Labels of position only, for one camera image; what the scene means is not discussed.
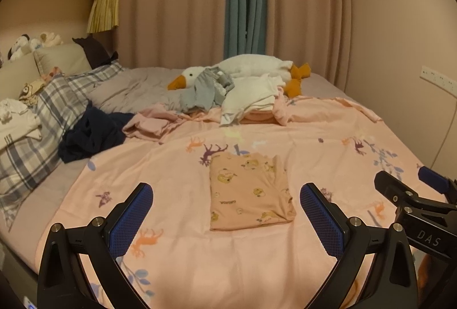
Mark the grey garment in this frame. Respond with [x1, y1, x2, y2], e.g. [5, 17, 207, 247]
[179, 68, 234, 113]

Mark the orange printed baby shirt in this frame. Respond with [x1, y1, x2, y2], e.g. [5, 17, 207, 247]
[209, 154, 297, 232]

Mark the pink animal print blanket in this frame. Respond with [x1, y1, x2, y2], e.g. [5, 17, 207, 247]
[46, 95, 447, 309]

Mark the dark brown pillow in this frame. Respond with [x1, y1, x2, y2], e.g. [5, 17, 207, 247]
[72, 37, 118, 70]

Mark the pink floral cloth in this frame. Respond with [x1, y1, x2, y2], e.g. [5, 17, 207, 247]
[41, 67, 63, 81]

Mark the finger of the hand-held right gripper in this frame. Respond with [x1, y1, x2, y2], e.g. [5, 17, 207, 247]
[374, 170, 457, 215]
[418, 166, 457, 204]

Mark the white crumpled small garment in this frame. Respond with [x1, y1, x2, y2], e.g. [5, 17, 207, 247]
[0, 99, 29, 122]

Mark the pink crumpled garment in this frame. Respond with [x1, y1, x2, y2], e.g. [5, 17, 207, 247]
[122, 105, 186, 145]

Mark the white goose plush toy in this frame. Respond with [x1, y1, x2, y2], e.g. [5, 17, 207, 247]
[168, 54, 311, 99]

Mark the yellow pleated cloth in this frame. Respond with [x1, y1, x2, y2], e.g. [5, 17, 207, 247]
[87, 0, 120, 34]

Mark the pink curtain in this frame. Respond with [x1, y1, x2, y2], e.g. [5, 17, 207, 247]
[116, 0, 232, 69]
[264, 0, 352, 92]

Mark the cream plush toy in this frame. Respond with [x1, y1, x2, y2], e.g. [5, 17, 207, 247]
[30, 32, 64, 49]

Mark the grey plaid pillow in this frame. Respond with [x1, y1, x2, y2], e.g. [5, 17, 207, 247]
[0, 60, 125, 233]

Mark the white striped folded garment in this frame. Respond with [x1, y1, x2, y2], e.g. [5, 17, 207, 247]
[0, 113, 41, 153]

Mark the cream white garment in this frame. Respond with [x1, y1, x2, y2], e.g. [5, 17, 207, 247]
[219, 73, 284, 126]

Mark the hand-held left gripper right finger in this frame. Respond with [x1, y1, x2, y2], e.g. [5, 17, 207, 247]
[300, 182, 419, 309]

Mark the grey duvet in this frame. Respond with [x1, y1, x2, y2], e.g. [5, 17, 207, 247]
[87, 67, 190, 113]

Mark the navy dark cloth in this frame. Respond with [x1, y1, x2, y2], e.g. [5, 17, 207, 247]
[58, 105, 136, 163]

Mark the owl print cloth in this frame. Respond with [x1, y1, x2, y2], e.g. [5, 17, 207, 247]
[19, 80, 47, 104]

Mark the white wall socket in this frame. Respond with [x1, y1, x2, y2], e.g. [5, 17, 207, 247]
[420, 65, 457, 92]

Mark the beige pillow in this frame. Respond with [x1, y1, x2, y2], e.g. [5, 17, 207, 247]
[0, 43, 91, 95]

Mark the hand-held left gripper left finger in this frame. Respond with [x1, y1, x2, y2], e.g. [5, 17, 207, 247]
[37, 182, 154, 309]

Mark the black and white plush toy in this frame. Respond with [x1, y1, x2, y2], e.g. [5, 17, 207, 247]
[8, 34, 33, 61]

